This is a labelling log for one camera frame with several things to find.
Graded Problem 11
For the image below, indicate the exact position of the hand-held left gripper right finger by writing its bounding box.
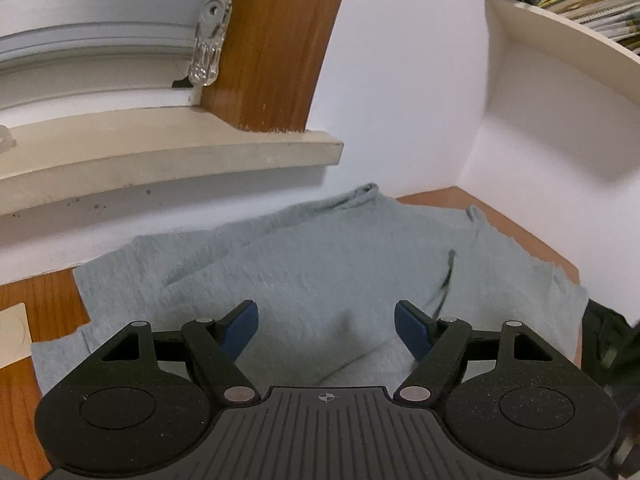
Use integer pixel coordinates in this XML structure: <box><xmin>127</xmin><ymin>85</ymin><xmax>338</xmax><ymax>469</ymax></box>
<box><xmin>393</xmin><ymin>300</ymin><xmax>553</xmax><ymax>407</ymax></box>

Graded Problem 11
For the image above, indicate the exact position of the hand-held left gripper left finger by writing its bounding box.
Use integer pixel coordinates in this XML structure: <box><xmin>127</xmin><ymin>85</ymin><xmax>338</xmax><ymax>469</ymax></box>
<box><xmin>102</xmin><ymin>300</ymin><xmax>261</xmax><ymax>407</ymax></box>

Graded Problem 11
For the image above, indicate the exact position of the grey sweatshirt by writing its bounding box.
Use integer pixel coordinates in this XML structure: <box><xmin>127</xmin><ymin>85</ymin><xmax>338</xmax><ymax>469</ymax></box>
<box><xmin>31</xmin><ymin>183</ymin><xmax>590</xmax><ymax>396</ymax></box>

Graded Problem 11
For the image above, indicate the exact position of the beige window sill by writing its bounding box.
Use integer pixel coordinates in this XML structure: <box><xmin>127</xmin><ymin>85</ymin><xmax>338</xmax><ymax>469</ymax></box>
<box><xmin>0</xmin><ymin>107</ymin><xmax>345</xmax><ymax>218</ymax></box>

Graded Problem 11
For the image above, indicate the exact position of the black bag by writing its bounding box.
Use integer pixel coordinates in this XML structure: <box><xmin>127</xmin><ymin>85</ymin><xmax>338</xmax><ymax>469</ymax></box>
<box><xmin>579</xmin><ymin>299</ymin><xmax>640</xmax><ymax>411</ymax></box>

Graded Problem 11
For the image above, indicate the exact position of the beige coaster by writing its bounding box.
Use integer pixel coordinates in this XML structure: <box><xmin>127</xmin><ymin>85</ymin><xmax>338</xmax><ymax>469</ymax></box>
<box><xmin>0</xmin><ymin>302</ymin><xmax>32</xmax><ymax>367</ymax></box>

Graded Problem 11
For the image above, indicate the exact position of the white window blind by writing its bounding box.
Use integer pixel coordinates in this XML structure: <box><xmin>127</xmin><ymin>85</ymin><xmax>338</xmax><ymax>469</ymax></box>
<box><xmin>0</xmin><ymin>0</ymin><xmax>236</xmax><ymax>111</ymax></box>

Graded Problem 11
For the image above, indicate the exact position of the clear blind cord pull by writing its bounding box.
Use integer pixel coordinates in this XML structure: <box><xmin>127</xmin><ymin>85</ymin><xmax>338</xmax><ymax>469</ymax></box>
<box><xmin>189</xmin><ymin>0</ymin><xmax>234</xmax><ymax>86</ymax></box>

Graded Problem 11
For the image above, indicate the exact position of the wooden window frame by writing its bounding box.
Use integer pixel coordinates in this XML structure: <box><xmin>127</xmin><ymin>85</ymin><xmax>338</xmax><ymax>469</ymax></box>
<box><xmin>201</xmin><ymin>0</ymin><xmax>356</xmax><ymax>134</ymax></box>

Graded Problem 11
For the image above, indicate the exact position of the white wall shelf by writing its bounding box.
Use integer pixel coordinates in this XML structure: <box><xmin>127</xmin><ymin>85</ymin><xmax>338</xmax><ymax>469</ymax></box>
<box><xmin>481</xmin><ymin>0</ymin><xmax>640</xmax><ymax>191</ymax></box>

